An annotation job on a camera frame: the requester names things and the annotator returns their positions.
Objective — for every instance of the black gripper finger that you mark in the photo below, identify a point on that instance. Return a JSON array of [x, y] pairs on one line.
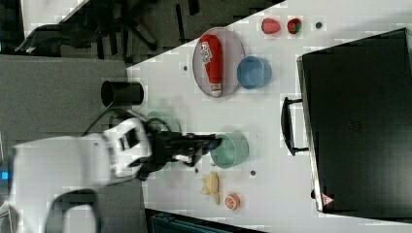
[[210, 142], [190, 160]]

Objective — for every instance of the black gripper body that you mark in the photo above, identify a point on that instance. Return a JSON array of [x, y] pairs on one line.
[[164, 145]]

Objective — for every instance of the black oven door handle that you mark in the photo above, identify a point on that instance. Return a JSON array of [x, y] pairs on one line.
[[286, 126]]

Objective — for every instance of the black toaster oven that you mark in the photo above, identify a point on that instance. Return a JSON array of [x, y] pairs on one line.
[[357, 101]]

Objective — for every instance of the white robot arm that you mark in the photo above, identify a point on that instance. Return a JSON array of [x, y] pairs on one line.
[[92, 183]]

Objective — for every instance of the yellow plush star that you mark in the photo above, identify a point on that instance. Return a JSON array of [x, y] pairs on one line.
[[211, 186]]

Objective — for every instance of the green cup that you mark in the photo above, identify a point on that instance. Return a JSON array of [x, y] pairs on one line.
[[233, 151]]

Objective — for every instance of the orange plush slice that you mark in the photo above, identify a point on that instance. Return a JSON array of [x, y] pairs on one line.
[[232, 201]]

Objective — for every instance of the red plush ketchup bottle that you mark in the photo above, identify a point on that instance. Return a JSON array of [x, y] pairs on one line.
[[211, 54]]

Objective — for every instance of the blue bowl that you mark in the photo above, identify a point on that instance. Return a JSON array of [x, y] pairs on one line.
[[253, 72]]

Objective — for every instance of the grey round plate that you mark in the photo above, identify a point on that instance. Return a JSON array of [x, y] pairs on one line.
[[233, 53]]

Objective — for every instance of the black office chair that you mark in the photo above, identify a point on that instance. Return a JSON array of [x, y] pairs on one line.
[[80, 23]]

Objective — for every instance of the pink plush strawberry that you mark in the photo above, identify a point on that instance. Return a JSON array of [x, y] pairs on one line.
[[270, 26]]

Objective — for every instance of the red plush strawberry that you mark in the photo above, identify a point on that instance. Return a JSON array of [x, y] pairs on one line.
[[294, 25]]

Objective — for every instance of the black cylinder post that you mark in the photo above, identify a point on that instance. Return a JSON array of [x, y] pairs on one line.
[[119, 94]]

